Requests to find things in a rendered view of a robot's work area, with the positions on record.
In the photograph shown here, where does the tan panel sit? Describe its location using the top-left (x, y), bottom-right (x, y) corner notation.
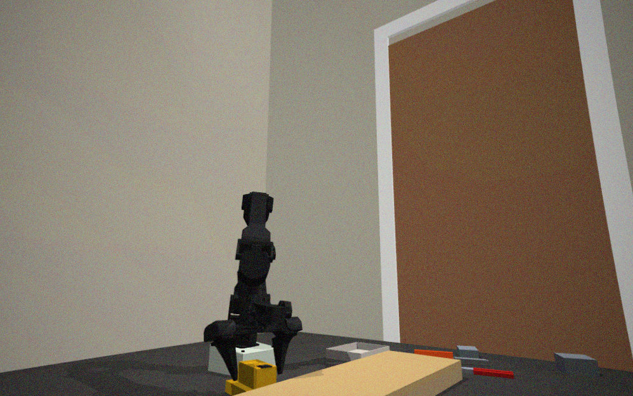
top-left (233, 350), bottom-right (462, 396)

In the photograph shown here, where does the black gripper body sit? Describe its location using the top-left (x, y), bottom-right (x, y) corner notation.
top-left (204, 289), bottom-right (303, 342)

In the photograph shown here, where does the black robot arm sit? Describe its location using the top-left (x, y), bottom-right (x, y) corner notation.
top-left (228, 192), bottom-right (292, 348)

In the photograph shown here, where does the orange-handled awl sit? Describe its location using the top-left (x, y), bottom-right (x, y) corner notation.
top-left (415, 349), bottom-right (489, 362)

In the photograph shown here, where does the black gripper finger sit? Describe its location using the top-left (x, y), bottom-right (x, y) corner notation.
top-left (272, 332), bottom-right (297, 374)
top-left (211, 337), bottom-right (238, 381)

